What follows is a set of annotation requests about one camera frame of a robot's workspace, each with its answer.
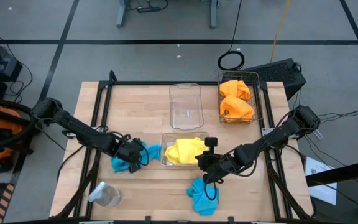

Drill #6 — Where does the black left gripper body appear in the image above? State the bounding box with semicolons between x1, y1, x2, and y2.
113;134;147;166

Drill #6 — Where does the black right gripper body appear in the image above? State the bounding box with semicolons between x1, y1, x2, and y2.
195;152;231;179

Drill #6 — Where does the teal microfiber towel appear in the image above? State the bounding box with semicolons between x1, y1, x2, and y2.
186;177;221;217
110;141;162;174

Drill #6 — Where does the yellow microfiber towel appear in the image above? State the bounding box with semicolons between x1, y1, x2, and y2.
164;141;198;166
174;138;211;156

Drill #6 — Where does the orange microfiber towel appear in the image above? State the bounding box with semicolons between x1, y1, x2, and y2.
219;95;255;123
219;79;252;101

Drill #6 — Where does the clear plastic bin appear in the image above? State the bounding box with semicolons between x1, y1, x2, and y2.
160;131;211;167
168;83;205;131

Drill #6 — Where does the white paper sheet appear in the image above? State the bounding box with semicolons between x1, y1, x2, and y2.
303;156;338;206

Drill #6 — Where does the black computer tower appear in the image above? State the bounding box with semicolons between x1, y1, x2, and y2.
243;58;308;101

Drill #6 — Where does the orange shop vacuum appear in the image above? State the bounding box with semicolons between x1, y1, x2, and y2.
0;98;27;174

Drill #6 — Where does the black metal beam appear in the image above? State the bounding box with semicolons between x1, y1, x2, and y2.
305;157;358;187

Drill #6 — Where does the grey desk leg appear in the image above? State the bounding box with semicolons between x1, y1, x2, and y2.
116;0;131;29
209;0;221;30

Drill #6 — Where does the black power strip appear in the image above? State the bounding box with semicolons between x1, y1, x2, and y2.
137;6;161;14

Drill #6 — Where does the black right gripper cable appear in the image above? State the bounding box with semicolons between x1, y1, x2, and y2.
203;179;220;202

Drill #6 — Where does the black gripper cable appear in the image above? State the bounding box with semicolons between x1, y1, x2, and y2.
136;144;151;167
203;179;220;202

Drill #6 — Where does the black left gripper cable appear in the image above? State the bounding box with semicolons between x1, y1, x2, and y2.
136;144;151;167

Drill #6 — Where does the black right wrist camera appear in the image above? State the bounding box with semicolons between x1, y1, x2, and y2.
204;136;219;155

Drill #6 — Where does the black metal table frame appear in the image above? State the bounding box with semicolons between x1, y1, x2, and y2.
53;70;319;220

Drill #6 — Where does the black wire basket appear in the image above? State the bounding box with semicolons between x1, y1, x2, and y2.
217;70;264;124

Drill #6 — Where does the black vacuum hose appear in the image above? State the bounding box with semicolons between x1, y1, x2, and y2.
0;98;42;154

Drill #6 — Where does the black hanging cable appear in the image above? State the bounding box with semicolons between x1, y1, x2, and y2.
217;0;246;72

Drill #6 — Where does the yellow hanging cable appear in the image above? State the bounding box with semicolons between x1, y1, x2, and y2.
269;0;293;63

